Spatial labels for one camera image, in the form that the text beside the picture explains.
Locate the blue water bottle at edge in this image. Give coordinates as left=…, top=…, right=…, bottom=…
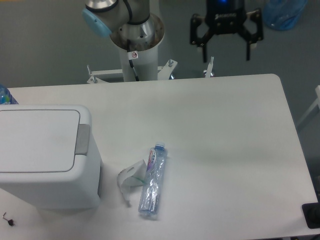
left=0, top=84, right=19, bottom=105

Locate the clear plastic water bottle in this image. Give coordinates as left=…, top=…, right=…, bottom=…
left=138, top=142, right=168, bottom=218

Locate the crumpled white plastic wrapper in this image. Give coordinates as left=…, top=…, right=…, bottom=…
left=116, top=159, right=147, bottom=208

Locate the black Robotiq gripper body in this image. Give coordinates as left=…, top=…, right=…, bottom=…
left=205, top=0, right=247, bottom=35

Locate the white push-lid trash can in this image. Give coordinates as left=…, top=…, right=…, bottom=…
left=0, top=104, right=103, bottom=209

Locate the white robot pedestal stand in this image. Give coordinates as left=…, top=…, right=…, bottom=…
left=86, top=13, right=216, bottom=85

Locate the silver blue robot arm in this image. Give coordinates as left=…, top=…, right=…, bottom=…
left=82, top=0, right=264, bottom=62

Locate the white frame at right edge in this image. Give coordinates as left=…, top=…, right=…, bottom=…
left=296, top=85, right=320, bottom=132

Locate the black device at table edge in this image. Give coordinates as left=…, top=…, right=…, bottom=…
left=302, top=202, right=320, bottom=229

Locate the blue plastic bag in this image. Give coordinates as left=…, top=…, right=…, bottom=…
left=262, top=0, right=308, bottom=31

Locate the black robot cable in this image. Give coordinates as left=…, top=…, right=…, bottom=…
left=126, top=39, right=140, bottom=82

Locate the small black metal clip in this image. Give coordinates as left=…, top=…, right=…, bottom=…
left=2, top=212, right=15, bottom=227

